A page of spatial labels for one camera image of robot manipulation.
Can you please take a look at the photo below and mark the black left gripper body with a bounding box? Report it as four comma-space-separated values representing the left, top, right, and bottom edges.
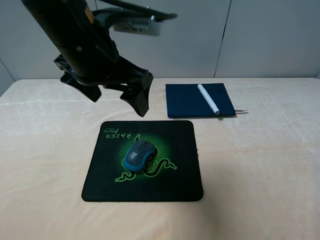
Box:
22, 0, 150, 86

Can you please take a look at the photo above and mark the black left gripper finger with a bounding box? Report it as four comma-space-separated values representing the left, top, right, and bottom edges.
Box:
120, 72, 153, 117
60, 73, 102, 102

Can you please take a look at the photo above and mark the blue and grey computer mouse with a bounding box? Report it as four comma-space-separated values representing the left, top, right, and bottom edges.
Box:
123, 140, 157, 173

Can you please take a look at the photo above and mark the white marker pen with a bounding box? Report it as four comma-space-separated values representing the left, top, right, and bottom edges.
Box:
197, 84, 220, 116

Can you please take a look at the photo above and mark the dark blue notebook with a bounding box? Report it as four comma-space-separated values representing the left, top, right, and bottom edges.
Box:
165, 83, 237, 119

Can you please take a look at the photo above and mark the black green Razer mouse pad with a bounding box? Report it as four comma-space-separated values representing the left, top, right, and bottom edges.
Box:
81, 120, 204, 202

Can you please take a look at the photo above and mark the pink table cloth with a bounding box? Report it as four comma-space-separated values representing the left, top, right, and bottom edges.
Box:
0, 78, 320, 240

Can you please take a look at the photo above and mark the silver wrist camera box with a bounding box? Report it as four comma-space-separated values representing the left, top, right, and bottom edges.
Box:
112, 16, 161, 37

